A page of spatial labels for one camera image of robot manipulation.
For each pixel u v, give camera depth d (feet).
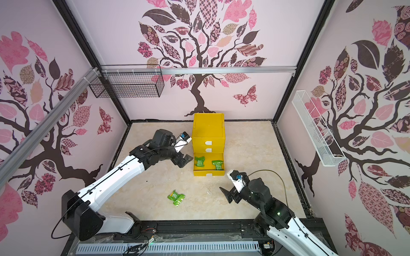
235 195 2.05
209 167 3.12
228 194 2.06
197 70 3.17
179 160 2.25
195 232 2.47
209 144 2.80
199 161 3.13
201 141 2.80
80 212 1.26
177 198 2.73
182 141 2.20
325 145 2.43
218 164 3.11
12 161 1.64
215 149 2.98
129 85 4.64
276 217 1.69
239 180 1.98
